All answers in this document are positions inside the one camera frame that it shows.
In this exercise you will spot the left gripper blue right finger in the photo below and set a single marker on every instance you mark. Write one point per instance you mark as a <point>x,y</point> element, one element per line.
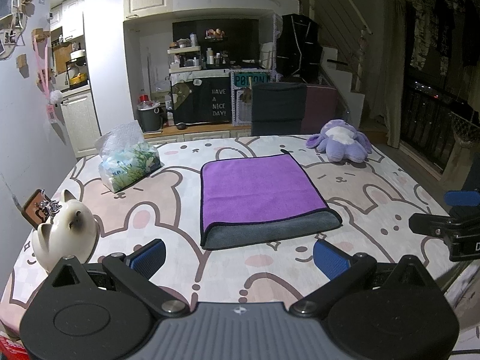
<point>330,260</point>

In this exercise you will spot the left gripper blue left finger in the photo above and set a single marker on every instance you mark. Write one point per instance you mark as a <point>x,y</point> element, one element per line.
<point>148,259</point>

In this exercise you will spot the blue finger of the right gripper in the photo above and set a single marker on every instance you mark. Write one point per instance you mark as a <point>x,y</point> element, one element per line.
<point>462,198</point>
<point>430,225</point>

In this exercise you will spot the purple and grey towel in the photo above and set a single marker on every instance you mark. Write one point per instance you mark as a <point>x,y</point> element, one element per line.
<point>248,201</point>

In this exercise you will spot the bunny pattern tablecloth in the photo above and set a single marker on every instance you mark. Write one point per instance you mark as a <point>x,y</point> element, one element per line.
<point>375,200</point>

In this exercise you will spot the white ceramic cat figurine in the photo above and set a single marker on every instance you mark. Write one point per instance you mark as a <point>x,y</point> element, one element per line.
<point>73,230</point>

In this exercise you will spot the floral tissue pack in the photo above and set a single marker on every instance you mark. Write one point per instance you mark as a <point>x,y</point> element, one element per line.
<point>126,157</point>

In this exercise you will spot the purple plush toy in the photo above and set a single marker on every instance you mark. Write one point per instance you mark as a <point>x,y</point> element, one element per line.
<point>341,141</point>

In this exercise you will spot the grey trash bin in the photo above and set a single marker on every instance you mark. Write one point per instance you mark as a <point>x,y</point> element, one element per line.
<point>149,114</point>

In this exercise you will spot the dark folding floor chair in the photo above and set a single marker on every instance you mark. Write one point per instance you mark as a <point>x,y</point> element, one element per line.
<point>278,108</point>

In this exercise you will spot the red package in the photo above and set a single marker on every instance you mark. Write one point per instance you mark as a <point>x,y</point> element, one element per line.
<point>10,350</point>

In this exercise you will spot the black have a nice day curtain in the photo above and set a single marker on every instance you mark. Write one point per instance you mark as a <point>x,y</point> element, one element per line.
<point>202,101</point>

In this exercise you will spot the green poison sign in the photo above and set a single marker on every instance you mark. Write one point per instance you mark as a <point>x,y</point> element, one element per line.
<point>247,79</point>

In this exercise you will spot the white shelf rack with bottles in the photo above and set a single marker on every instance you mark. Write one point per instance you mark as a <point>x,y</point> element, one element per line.
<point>184,55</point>

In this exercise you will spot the brown square tag keychain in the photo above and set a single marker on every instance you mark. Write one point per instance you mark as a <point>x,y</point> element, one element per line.
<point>36,208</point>

